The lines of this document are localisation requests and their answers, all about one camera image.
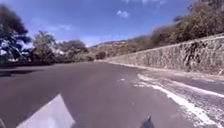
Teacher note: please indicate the grey asphalt road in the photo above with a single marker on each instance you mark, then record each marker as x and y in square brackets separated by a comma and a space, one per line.
[93, 96]

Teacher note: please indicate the pale roadside kerb strip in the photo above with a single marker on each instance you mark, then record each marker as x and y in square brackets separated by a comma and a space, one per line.
[180, 71]

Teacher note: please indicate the bushes on slope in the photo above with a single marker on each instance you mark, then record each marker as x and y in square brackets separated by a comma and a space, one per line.
[173, 31]

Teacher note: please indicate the row of trees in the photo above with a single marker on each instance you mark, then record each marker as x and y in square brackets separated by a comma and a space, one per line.
[40, 48]

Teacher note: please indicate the white painted road line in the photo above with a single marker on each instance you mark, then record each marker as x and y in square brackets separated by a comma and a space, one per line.
[180, 100]

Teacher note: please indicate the stone retaining wall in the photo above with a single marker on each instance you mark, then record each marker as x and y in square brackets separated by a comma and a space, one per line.
[190, 55]

